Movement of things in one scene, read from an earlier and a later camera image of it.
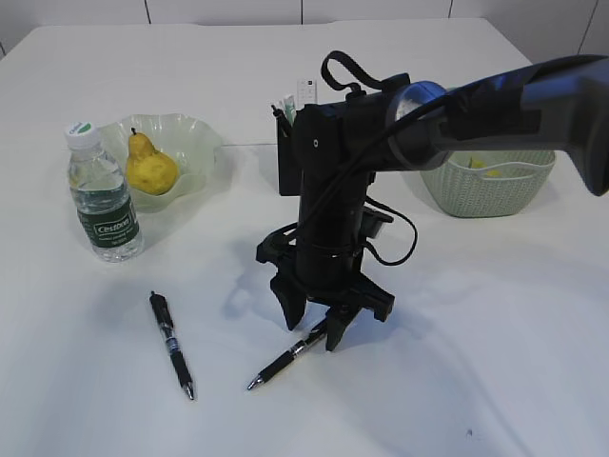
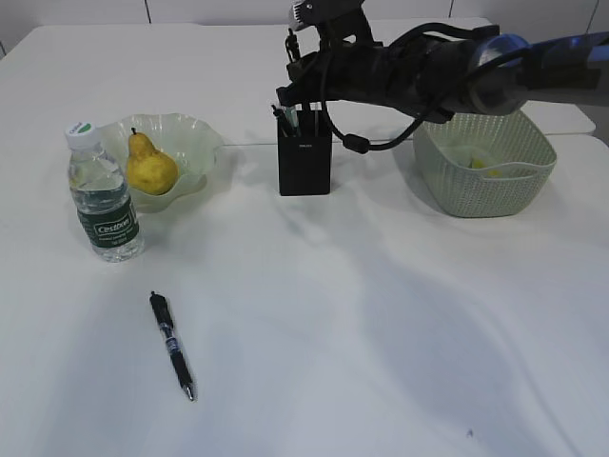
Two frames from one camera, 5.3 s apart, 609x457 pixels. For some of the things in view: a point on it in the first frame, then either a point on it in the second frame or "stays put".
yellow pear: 148,170 stays put
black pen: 163,312 stays put
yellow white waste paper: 481,164 stays put
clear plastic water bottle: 103,196 stays put
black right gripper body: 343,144 to 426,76
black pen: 310,339 to 292,47
